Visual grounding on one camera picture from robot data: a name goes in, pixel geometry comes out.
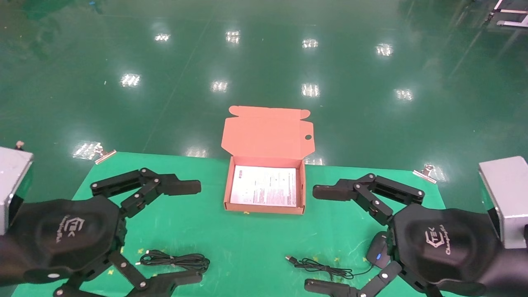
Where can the green table mat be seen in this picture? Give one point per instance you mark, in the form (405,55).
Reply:
(247,247)

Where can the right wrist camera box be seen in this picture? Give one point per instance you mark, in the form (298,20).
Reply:
(505,198)

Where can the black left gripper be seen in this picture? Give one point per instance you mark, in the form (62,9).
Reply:
(62,235)

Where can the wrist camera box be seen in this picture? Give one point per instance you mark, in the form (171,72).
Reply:
(14,181)
(505,198)

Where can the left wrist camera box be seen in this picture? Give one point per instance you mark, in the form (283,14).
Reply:
(14,181)

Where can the metal binder clip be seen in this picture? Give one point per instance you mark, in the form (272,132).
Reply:
(425,173)
(105,156)

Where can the white printed leaflet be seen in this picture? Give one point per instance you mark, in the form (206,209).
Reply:
(264,185)

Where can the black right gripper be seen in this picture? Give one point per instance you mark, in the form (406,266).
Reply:
(445,243)

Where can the grey metal frame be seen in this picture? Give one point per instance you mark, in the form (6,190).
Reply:
(509,22)

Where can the orange cardboard box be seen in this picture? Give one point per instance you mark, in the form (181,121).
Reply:
(268,132)

